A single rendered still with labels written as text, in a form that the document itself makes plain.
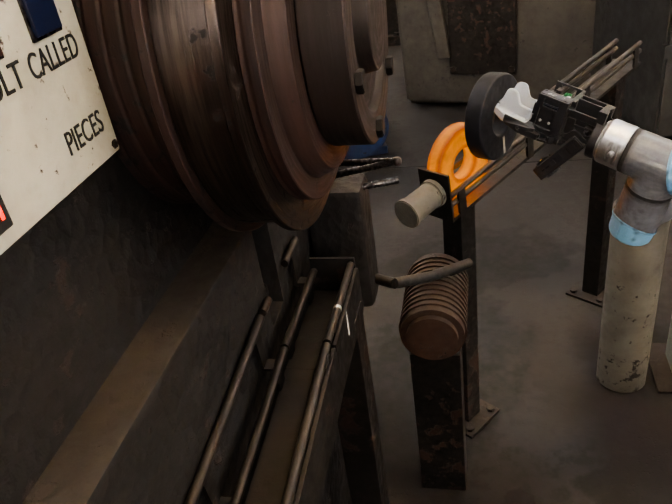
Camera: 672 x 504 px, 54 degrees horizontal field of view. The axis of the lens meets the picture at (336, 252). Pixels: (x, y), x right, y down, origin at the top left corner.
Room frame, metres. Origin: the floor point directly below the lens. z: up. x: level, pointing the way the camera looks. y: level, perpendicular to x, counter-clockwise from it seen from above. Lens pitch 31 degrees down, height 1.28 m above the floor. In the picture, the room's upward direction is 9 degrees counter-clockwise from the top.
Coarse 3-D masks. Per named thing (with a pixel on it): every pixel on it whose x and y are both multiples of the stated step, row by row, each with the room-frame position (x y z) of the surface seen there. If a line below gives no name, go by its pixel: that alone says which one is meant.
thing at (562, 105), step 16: (544, 96) 1.02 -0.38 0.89; (560, 96) 1.02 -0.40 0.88; (576, 96) 1.02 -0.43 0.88; (544, 112) 1.03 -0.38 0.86; (560, 112) 1.00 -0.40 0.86; (576, 112) 1.00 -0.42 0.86; (592, 112) 1.00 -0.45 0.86; (608, 112) 0.97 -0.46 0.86; (544, 128) 1.02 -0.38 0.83; (560, 128) 1.00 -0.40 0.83; (576, 128) 1.00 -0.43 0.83; (592, 128) 0.99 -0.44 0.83; (560, 144) 1.02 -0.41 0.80; (592, 144) 0.96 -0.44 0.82
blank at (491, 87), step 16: (480, 80) 1.12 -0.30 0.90; (496, 80) 1.10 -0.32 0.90; (512, 80) 1.14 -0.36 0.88; (480, 96) 1.08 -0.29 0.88; (496, 96) 1.10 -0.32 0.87; (480, 112) 1.07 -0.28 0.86; (464, 128) 1.08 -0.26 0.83; (480, 128) 1.06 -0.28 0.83; (496, 128) 1.14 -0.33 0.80; (480, 144) 1.06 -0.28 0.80; (496, 144) 1.10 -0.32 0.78
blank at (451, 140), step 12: (444, 132) 1.20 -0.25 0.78; (456, 132) 1.18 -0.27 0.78; (444, 144) 1.17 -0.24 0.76; (456, 144) 1.18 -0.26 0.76; (432, 156) 1.17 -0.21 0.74; (444, 156) 1.16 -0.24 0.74; (468, 156) 1.23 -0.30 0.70; (432, 168) 1.16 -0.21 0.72; (444, 168) 1.16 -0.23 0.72; (468, 168) 1.22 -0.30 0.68; (456, 180) 1.18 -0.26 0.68
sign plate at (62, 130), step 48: (0, 0) 0.52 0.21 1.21; (48, 48) 0.55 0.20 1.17; (0, 96) 0.48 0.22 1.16; (48, 96) 0.53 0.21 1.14; (96, 96) 0.59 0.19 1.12; (0, 144) 0.46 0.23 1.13; (48, 144) 0.51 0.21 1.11; (96, 144) 0.57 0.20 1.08; (0, 192) 0.44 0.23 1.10; (48, 192) 0.49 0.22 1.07; (0, 240) 0.43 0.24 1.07
